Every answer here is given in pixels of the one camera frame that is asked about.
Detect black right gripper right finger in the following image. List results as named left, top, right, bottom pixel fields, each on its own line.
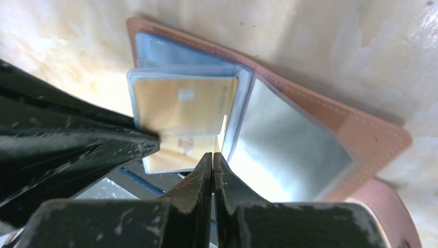
left=212, top=153, right=386, bottom=247

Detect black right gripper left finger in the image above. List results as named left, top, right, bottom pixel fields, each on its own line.
left=17, top=153, right=213, bottom=247

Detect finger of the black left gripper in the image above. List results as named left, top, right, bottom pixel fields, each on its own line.
left=1, top=61, right=159, bottom=228

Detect yellow credit card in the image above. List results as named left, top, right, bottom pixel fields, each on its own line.
left=133, top=76, right=238, bottom=174

